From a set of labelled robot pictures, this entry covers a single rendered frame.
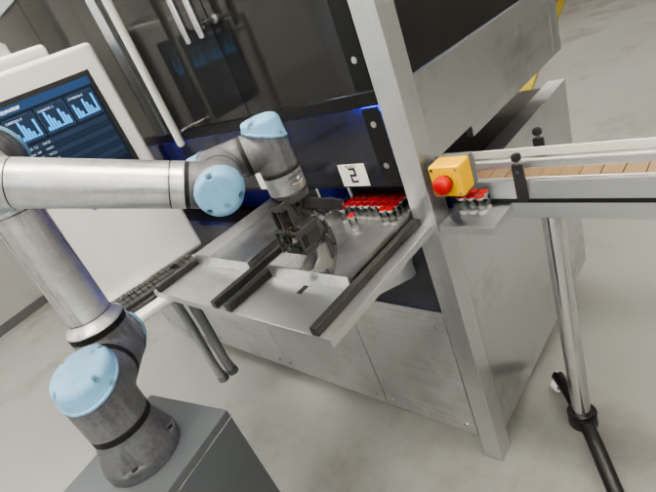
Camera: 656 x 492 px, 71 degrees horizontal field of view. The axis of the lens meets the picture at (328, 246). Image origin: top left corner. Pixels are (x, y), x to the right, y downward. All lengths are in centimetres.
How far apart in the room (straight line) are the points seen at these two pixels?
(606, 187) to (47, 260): 105
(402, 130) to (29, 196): 69
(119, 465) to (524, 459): 120
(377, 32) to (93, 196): 59
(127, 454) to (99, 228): 89
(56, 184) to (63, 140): 88
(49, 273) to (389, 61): 75
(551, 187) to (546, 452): 92
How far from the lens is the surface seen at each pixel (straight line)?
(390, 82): 99
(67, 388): 92
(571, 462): 169
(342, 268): 105
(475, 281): 130
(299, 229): 92
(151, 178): 74
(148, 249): 173
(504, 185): 111
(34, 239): 95
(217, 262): 133
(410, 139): 102
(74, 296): 98
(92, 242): 168
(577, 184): 106
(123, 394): 93
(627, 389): 187
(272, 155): 85
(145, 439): 97
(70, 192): 76
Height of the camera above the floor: 140
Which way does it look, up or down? 26 degrees down
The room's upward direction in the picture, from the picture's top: 22 degrees counter-clockwise
